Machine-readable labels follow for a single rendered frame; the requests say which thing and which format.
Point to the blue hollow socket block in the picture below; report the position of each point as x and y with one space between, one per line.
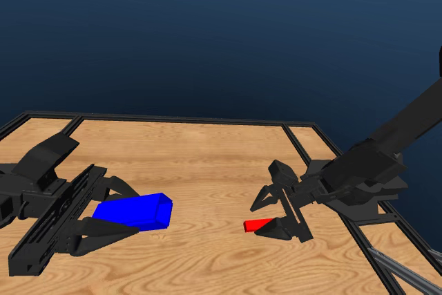
131 210

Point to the thin red peg bar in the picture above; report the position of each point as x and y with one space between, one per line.
253 225

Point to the black table frame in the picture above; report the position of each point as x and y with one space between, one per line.
172 117

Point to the grey metal strut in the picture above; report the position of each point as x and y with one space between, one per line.
397 268

